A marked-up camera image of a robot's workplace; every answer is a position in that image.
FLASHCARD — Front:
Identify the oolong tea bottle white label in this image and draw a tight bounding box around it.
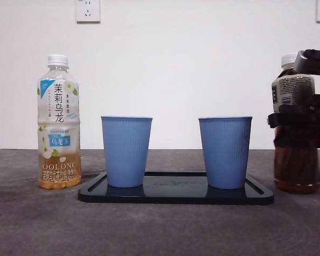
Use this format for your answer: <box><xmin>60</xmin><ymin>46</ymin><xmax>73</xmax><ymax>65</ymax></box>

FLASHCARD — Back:
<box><xmin>37</xmin><ymin>54</ymin><xmax>82</xmax><ymax>190</ymax></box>

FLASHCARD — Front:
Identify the blue ribbed plastic cup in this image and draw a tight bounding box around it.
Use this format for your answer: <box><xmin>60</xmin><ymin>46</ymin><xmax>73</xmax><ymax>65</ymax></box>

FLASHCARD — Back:
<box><xmin>100</xmin><ymin>115</ymin><xmax>153</xmax><ymax>188</ymax></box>
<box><xmin>198</xmin><ymin>116</ymin><xmax>254</xmax><ymax>190</ymax></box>

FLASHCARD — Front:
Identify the dark tea bottle beige label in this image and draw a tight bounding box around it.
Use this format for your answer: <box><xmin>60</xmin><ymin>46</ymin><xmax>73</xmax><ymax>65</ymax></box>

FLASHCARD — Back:
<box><xmin>271</xmin><ymin>52</ymin><xmax>320</xmax><ymax>195</ymax></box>

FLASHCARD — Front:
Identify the dark glossy rectangular tray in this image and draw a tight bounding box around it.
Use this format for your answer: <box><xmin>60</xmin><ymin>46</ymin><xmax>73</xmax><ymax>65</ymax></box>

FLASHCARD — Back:
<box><xmin>77</xmin><ymin>171</ymin><xmax>275</xmax><ymax>206</ymax></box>

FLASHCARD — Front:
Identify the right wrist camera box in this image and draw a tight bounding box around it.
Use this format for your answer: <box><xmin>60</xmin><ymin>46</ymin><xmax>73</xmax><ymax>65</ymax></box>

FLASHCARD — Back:
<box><xmin>294</xmin><ymin>49</ymin><xmax>320</xmax><ymax>78</ymax></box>

